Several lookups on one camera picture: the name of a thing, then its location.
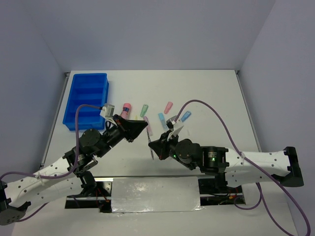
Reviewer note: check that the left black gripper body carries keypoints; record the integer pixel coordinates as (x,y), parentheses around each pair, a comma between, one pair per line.
(114,134)

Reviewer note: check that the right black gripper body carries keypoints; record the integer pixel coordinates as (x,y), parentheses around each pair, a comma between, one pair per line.
(167,147)

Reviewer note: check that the thin black white pen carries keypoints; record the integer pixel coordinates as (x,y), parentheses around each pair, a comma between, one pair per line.
(149,140)

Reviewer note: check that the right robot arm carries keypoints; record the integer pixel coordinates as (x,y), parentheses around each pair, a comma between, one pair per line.
(230,168)

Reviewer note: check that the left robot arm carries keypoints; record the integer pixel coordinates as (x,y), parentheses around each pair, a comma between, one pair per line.
(69,175)

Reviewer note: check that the purple highlighter pen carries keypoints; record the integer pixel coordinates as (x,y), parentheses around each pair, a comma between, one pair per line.
(149,130)

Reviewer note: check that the pink capped glue bottle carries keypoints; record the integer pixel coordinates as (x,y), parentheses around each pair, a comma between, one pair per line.
(125,110)

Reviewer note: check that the green translucent cap case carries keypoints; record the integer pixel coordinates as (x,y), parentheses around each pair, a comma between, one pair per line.
(144,110)

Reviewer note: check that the blue highlighter pen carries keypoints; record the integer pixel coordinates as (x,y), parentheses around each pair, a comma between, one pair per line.
(163,121)

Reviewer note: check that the blue translucent cap case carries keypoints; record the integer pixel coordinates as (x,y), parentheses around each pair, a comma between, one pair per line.
(185,116)

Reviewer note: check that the pink translucent cap case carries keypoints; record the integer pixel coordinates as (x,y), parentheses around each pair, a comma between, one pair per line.
(168,107)

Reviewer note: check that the blue compartment tray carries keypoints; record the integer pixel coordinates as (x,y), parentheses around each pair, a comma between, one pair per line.
(90,89)

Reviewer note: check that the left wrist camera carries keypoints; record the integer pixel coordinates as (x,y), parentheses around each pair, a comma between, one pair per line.
(107,112)

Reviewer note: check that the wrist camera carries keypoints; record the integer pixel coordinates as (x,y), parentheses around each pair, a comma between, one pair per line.
(174,127)
(107,112)

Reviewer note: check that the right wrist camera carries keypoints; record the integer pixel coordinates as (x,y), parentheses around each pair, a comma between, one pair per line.
(174,127)

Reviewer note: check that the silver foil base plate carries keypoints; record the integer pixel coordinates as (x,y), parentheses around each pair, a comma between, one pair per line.
(155,194)

